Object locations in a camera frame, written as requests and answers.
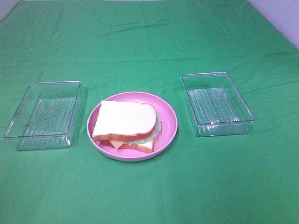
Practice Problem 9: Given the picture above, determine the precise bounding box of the toy lettuce leaf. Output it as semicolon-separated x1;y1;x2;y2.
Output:
126;114;162;145

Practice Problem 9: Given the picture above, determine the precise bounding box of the toy bread slice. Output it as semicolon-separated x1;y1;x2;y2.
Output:
100;140;155;154
92;100;157;141

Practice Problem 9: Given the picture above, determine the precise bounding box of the toy cheese slice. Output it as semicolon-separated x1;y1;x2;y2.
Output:
109;140;126;149

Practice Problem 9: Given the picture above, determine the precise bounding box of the clear plastic tray right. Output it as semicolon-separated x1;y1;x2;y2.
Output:
181;72;255;137

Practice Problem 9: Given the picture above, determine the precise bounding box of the clear plastic tray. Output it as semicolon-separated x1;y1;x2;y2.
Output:
4;81;82;151
181;72;255;137

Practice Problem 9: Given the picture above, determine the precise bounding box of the green tablecloth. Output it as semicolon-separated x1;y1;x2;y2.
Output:
0;0;299;224

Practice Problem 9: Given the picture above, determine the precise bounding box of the clear plastic tray left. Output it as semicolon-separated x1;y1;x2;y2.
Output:
4;81;82;151

